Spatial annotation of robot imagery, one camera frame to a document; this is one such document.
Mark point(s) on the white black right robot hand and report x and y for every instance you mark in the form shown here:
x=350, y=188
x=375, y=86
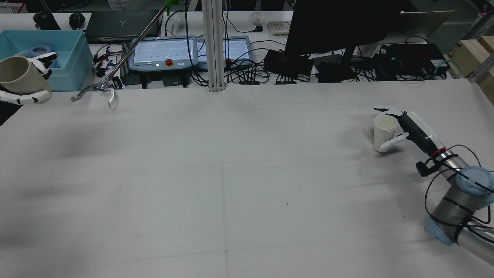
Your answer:
x=418, y=133

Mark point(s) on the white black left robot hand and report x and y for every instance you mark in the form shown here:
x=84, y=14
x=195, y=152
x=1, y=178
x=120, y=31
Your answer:
x=23, y=99

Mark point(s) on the beige cup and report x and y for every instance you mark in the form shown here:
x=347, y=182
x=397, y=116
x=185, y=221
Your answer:
x=19, y=77

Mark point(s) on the white cup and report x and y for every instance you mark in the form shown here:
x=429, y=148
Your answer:
x=384, y=133

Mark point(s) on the light blue plastic box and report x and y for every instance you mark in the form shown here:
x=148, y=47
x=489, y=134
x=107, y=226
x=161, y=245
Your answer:
x=73, y=65

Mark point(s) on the dark grey gaming laptop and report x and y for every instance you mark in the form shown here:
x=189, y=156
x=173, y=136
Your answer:
x=417, y=56

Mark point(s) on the black cylinder object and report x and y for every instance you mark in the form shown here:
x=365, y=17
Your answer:
x=46, y=20

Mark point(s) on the black round object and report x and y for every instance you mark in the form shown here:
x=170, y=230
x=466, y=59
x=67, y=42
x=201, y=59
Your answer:
x=77, y=21

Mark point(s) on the small black labelled box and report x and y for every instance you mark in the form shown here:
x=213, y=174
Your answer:
x=117, y=82

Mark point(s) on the black monitor stand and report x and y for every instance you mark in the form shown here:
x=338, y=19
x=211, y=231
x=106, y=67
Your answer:
x=348, y=56

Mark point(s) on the silver reacher grabber tool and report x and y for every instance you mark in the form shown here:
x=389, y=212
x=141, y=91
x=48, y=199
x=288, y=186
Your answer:
x=133, y=46

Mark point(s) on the dark laptop with Y logo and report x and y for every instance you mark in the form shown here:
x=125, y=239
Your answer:
x=123, y=25

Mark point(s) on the white plastic basket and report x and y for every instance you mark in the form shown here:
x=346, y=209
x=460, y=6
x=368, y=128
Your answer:
x=118, y=4

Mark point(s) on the black Huawei monitor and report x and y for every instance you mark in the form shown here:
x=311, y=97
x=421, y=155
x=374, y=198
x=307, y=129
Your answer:
x=328, y=27

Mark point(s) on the black hub with orange ports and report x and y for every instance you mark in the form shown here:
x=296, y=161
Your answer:
x=249, y=82
x=286, y=82

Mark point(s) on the grey blue teach pendant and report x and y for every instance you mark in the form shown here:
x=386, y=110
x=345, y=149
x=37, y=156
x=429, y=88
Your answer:
x=237, y=48
x=162, y=50

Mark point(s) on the black rectangular box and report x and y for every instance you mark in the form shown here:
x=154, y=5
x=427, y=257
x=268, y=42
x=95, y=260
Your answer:
x=287, y=63

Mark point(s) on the black power adapter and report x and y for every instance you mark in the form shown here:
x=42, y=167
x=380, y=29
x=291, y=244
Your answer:
x=175, y=80

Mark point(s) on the white keyboard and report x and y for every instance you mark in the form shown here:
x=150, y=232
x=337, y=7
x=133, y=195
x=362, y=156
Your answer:
x=279, y=27

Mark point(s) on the white computer mouse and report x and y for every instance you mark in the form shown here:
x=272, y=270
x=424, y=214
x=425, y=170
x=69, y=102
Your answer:
x=257, y=18

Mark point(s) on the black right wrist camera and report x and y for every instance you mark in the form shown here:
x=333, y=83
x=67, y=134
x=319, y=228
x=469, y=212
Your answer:
x=422, y=168

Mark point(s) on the aluminium extrusion post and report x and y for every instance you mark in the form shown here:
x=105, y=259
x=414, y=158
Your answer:
x=213, y=46

